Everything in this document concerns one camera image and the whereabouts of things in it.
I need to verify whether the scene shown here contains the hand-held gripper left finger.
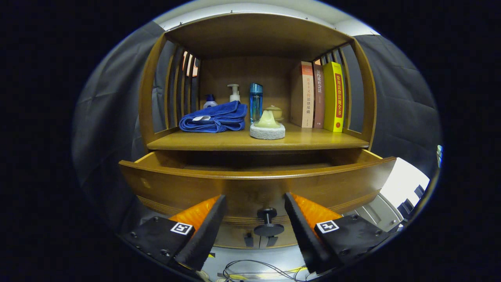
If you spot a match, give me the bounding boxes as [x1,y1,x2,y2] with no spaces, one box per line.
[123,194,228,271]

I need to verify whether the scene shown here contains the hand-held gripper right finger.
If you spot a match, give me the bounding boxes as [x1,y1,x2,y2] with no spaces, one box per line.
[284,192,390,274]

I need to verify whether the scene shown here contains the black drawer knob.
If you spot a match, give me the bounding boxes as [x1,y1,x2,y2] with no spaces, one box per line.
[254,208,285,237]

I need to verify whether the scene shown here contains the wooden drawer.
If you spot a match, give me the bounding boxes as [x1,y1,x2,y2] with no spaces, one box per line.
[119,149,396,228]

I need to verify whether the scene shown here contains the green brush with white pad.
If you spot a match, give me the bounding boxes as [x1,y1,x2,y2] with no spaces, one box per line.
[250,110,286,140]

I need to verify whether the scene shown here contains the wooden cabinet door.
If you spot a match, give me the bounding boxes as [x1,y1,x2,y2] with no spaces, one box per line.
[213,225,262,249]
[258,225,299,248]

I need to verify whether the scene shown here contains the grey metal cabinet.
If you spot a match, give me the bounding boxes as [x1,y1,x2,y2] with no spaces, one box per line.
[344,194,404,231]

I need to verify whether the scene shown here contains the wooden countertop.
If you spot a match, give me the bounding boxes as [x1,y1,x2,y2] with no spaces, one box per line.
[147,121,370,152]

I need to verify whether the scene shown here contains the wooden cabinet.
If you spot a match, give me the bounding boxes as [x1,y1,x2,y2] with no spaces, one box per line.
[138,13,377,249]

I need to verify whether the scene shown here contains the white table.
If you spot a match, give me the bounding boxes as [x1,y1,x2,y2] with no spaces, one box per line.
[380,157,430,208]

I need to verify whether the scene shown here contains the folded blue towel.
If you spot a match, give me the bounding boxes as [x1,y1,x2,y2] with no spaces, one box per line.
[179,101,248,133]

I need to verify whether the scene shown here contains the green lidded teacup with saucer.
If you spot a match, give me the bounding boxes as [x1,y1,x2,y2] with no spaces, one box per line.
[265,105,284,122]

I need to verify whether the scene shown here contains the beige and orange book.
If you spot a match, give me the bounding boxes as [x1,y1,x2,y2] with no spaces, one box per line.
[290,61,315,128]

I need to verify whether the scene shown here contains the brown book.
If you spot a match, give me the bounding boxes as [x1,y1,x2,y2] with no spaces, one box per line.
[312,64,325,129]

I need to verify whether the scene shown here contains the yellow book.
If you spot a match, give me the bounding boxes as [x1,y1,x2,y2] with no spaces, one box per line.
[323,61,345,133]

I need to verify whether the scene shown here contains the tall blue glass bottle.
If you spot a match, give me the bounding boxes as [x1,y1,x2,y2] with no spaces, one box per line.
[250,83,263,124]

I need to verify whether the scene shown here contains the black backdrop cloth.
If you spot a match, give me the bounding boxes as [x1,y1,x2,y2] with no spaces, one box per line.
[72,20,441,235]

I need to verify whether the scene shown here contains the floor cables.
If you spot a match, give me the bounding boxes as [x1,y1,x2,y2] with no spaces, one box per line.
[202,253,314,282]

